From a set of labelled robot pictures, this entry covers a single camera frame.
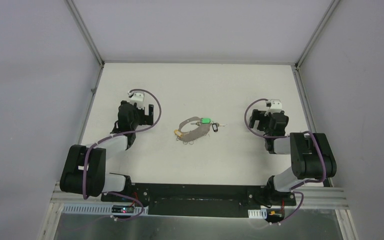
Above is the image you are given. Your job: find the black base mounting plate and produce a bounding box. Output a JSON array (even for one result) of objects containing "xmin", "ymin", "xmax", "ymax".
[{"xmin": 100, "ymin": 183, "xmax": 297, "ymax": 218}]

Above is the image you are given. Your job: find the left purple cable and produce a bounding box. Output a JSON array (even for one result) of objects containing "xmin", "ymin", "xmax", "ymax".
[{"xmin": 82, "ymin": 88, "xmax": 162, "ymax": 222}]

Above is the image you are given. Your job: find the key with black tag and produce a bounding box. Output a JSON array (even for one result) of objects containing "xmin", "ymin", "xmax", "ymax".
[{"xmin": 211, "ymin": 122, "xmax": 226, "ymax": 133}]

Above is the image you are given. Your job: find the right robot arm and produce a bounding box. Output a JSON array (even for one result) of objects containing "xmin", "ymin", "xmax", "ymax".
[{"xmin": 244, "ymin": 109, "xmax": 337, "ymax": 208}]

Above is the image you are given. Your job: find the key with yellow tag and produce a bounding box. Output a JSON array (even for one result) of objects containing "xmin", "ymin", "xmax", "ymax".
[{"xmin": 174, "ymin": 129, "xmax": 183, "ymax": 138}]

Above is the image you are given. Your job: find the perforated metal ring plate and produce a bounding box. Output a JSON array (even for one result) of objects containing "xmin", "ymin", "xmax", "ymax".
[{"xmin": 175, "ymin": 116, "xmax": 213, "ymax": 145}]

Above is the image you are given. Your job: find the green key tag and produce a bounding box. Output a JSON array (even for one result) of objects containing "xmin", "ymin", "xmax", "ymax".
[{"xmin": 200, "ymin": 117, "xmax": 212, "ymax": 124}]

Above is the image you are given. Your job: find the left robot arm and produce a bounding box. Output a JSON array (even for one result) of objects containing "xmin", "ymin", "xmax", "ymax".
[{"xmin": 59, "ymin": 100, "xmax": 154, "ymax": 203}]

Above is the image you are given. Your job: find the white slotted cable duct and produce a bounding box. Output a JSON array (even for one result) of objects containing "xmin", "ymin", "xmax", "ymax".
[{"xmin": 62, "ymin": 203, "xmax": 148, "ymax": 217}]

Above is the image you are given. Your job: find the aluminium frame rail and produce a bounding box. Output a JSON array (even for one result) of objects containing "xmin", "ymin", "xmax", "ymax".
[{"xmin": 50, "ymin": 182, "xmax": 350, "ymax": 210}]

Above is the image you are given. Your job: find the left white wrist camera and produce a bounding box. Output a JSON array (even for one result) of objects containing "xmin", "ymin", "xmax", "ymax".
[{"xmin": 128, "ymin": 92, "xmax": 145, "ymax": 110}]

